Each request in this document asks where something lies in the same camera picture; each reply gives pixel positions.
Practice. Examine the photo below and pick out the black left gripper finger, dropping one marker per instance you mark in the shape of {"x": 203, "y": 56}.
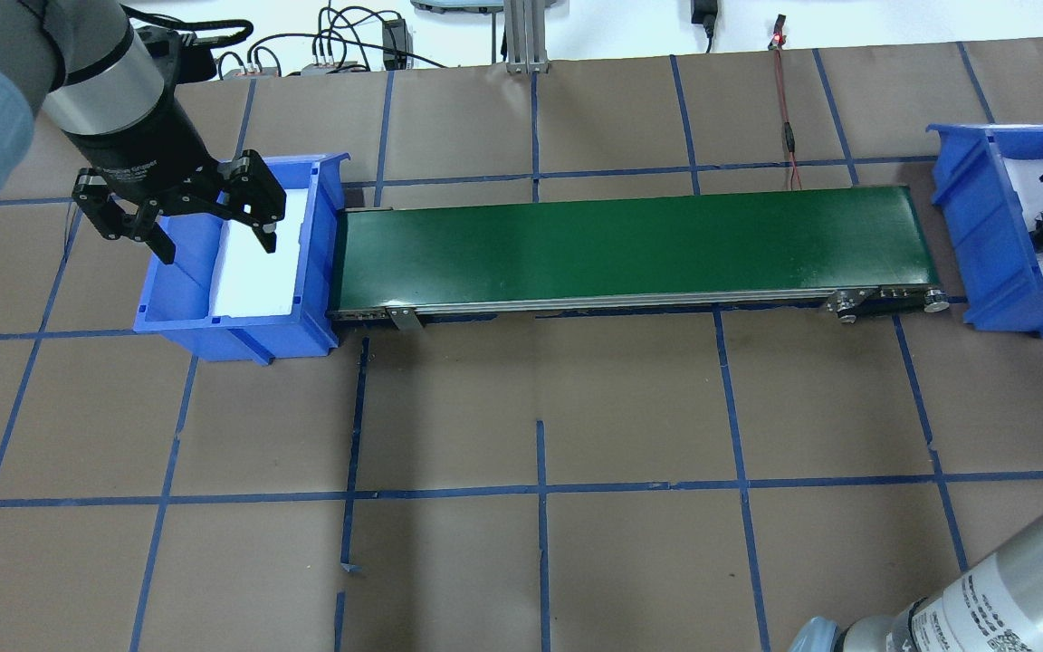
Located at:
{"x": 250, "y": 194}
{"x": 93, "y": 197}

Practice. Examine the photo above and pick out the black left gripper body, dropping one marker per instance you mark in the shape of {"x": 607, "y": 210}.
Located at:
{"x": 143, "y": 148}

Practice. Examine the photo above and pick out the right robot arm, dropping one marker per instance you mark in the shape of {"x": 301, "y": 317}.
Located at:
{"x": 995, "y": 605}

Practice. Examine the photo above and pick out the blue bin right side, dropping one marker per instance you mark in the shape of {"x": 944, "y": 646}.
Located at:
{"x": 987, "y": 184}

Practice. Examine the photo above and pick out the blue bin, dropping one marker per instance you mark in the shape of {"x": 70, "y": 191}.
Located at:
{"x": 987, "y": 184}
{"x": 174, "y": 300}

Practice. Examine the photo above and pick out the white foam pad left bin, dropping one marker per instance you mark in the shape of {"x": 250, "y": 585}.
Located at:
{"x": 248, "y": 282}

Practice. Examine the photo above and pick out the blue bin left side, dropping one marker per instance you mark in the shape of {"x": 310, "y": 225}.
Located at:
{"x": 174, "y": 300}

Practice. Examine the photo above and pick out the green conveyor belt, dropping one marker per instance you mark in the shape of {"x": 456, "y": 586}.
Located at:
{"x": 854, "y": 251}

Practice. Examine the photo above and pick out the black power adapter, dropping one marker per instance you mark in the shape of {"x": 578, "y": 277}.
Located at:
{"x": 705, "y": 13}

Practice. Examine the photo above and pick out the aluminium frame post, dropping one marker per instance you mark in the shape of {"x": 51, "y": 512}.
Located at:
{"x": 525, "y": 36}

